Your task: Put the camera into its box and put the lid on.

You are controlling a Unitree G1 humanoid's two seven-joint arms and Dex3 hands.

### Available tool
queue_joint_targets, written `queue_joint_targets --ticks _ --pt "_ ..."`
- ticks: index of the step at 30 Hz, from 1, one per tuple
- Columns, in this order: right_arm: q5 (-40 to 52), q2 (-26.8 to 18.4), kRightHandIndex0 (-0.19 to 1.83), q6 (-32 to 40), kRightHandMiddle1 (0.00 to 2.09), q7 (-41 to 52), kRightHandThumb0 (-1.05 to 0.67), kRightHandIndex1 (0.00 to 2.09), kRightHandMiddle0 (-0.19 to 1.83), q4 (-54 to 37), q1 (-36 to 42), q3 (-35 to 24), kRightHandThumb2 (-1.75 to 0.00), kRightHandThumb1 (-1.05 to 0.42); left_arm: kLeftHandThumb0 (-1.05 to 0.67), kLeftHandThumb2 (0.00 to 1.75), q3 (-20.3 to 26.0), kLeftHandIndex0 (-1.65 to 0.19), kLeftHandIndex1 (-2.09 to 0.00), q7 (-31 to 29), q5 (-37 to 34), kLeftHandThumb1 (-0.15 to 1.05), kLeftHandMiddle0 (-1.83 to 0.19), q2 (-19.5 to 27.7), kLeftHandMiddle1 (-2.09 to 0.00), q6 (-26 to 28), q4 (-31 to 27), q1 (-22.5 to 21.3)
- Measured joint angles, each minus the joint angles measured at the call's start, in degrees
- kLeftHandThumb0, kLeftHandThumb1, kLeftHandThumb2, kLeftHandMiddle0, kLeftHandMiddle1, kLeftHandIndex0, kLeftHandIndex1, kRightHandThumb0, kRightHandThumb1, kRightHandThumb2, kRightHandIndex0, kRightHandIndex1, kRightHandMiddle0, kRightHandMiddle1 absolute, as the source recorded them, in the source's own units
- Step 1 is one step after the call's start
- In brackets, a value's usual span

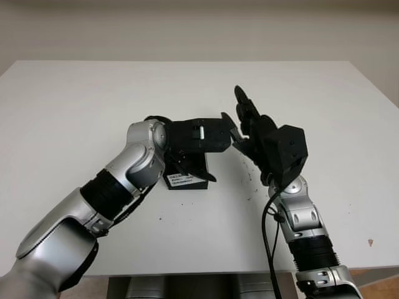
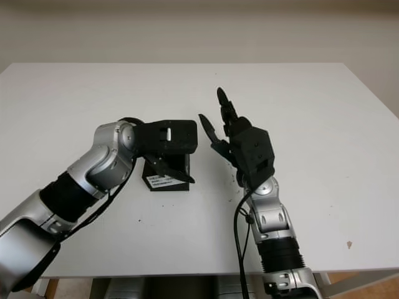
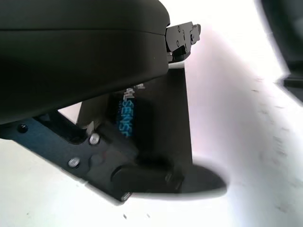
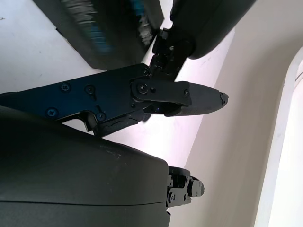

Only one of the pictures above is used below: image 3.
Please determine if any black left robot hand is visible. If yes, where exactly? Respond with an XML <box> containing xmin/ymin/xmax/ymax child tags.
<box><xmin>0</xmin><ymin>0</ymin><xmax>228</xmax><ymax>204</ymax></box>

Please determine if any black box with lens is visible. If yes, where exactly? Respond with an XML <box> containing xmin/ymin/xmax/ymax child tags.
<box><xmin>274</xmin><ymin>70</ymin><xmax>303</xmax><ymax>105</ymax></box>

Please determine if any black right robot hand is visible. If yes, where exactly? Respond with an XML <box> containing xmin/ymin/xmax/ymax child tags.
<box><xmin>257</xmin><ymin>0</ymin><xmax>303</xmax><ymax>70</ymax></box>

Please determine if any black printed box lid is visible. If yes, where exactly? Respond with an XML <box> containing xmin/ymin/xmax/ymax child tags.
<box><xmin>77</xmin><ymin>67</ymin><xmax>194</xmax><ymax>167</ymax></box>

